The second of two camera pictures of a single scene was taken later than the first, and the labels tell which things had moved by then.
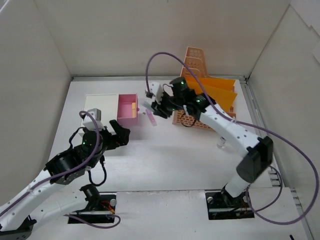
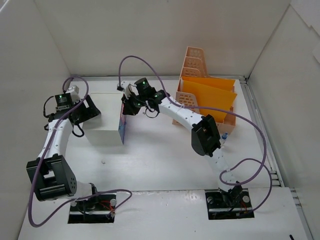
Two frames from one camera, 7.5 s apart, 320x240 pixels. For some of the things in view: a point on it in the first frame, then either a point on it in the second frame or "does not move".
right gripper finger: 156,106 to 124,100
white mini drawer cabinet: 108,103 does not move
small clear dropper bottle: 222,143 does not move
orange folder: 221,90 does not move
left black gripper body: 114,138 to 88,110
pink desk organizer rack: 193,66 does not move
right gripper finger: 164,115 to 129,108
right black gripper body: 164,105 to 128,107
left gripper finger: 116,126 to 89,109
